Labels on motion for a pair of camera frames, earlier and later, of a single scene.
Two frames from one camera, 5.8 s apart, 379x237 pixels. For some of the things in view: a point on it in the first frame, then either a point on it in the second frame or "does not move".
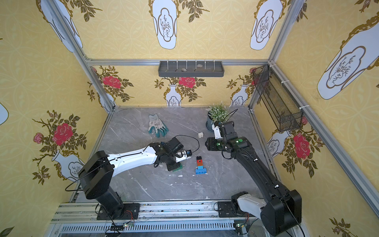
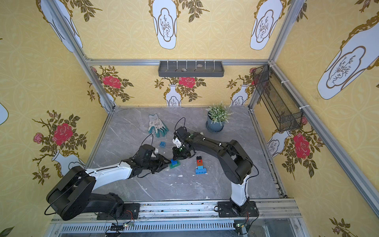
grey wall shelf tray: (190, 68) does not move
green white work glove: (157, 125) does not move
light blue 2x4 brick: (201, 171) does not move
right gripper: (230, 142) -> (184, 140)
